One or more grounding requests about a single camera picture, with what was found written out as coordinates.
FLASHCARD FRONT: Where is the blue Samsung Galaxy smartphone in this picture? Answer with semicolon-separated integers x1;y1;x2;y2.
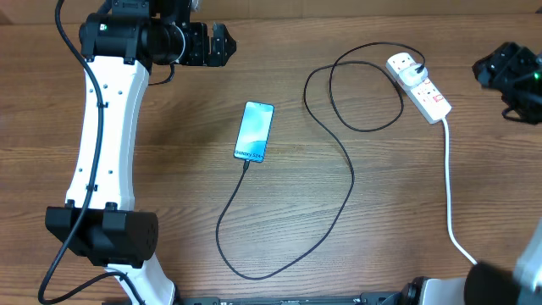
233;101;274;163

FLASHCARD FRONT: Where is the black USB charging cable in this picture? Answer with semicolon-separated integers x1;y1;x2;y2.
215;41;427;281

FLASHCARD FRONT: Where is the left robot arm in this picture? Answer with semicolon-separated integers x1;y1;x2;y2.
45;0;236;304

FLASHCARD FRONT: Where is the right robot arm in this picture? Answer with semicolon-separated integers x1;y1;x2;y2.
383;42;541;305

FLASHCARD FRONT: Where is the white charger plug adapter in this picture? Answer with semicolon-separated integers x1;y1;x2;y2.
398;64;429;91

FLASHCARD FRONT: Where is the white power strip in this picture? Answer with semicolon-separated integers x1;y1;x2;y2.
386;53;451;124

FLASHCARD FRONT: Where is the white power strip cord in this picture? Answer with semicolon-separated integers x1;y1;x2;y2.
440;117;479;266

